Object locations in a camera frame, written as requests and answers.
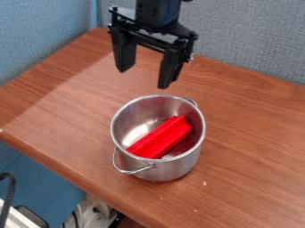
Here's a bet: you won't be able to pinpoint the red rectangular block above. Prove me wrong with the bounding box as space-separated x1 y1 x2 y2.
125 116 191 159

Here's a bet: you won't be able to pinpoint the metal pot with handles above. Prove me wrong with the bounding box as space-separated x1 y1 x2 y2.
111 94 206 182

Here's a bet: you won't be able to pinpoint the white cables under table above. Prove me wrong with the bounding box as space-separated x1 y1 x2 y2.
60 194 120 228

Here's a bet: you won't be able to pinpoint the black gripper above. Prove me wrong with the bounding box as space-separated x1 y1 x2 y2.
108 0 197 89

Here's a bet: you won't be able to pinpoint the black bag strap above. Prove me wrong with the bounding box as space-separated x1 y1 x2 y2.
0 172 16 228

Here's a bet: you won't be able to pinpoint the white striped bag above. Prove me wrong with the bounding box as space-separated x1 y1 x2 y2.
0 206 49 228

